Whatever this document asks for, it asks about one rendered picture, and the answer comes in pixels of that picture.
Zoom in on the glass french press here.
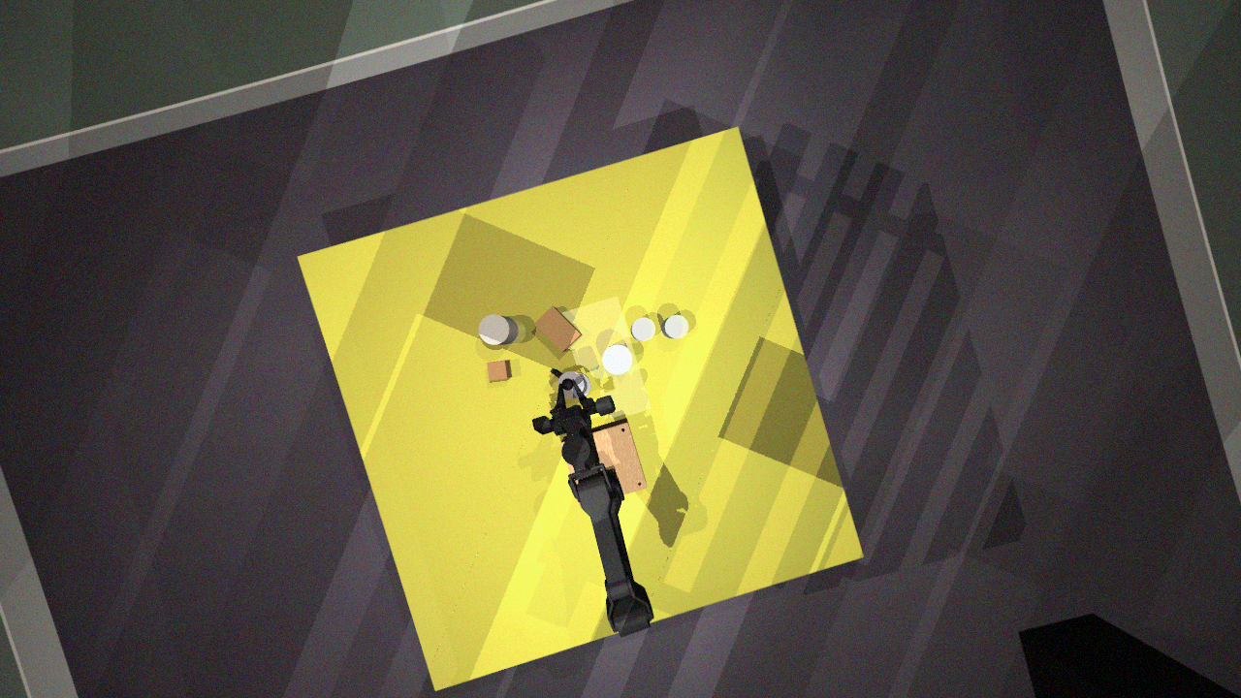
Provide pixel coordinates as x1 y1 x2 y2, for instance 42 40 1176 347
550 368 589 399

